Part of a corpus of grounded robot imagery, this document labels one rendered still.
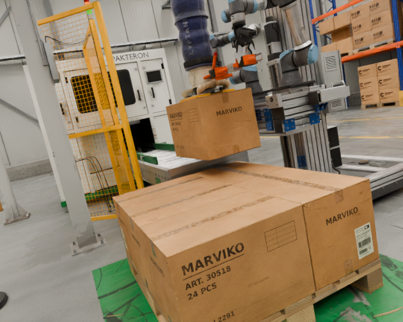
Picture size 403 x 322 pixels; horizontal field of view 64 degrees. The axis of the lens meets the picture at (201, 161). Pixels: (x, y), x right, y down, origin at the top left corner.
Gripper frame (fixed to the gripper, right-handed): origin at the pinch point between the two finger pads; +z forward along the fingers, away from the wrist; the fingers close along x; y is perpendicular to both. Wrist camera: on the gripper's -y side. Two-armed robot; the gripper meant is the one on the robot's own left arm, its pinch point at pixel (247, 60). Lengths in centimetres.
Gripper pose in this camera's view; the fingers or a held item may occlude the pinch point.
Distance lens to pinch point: 184.0
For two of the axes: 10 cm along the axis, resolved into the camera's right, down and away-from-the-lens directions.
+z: 1.9, 9.7, 1.5
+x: -9.0, 2.3, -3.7
